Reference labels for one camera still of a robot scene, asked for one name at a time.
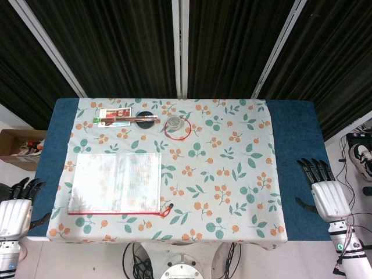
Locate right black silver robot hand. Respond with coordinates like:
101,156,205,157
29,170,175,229
295,158,352,224

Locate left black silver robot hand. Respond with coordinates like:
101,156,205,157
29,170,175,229
0,177,52,241

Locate white mesh bag red zipper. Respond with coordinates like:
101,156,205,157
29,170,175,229
67,153,175,218

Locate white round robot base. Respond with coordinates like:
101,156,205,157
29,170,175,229
159,252,206,279

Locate black white sneaker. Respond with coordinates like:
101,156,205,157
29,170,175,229
348,144,372,183

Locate assorted colourful small items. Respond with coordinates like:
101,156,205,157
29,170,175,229
19,139,46,157

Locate blue table cover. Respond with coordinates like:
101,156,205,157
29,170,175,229
27,98,334,242

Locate brown cardboard box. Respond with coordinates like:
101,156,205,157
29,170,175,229
0,129,47,171

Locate floral orange green tablecloth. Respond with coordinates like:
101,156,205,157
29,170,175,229
46,98,288,251

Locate packaged brown chopsticks green tag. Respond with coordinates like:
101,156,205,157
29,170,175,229
92,115,159,124

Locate printed photo postcard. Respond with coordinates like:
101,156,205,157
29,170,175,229
98,107,132,128

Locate black round lid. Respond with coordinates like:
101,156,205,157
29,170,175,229
135,110,159,129

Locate thin black floor cables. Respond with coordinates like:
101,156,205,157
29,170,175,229
338,124,372,217

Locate black floor cable bundle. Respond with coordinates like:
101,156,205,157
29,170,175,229
224,242,242,279
121,242,155,279

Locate red cord ring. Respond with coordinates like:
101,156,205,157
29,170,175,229
164,117,192,142

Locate white partition post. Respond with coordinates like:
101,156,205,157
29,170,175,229
251,0,309,99
171,0,189,99
8,0,88,98

